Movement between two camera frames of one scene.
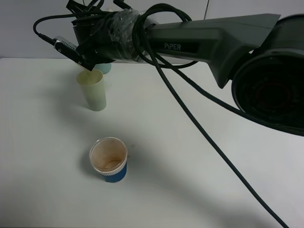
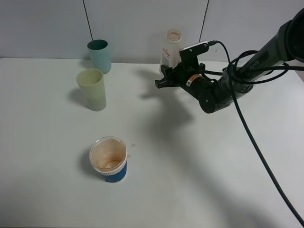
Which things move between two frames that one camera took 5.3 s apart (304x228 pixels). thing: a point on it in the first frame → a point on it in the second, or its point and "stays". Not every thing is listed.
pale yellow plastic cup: x=92 y=83 stays
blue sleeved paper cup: x=109 y=156 stays
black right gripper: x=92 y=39 → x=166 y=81
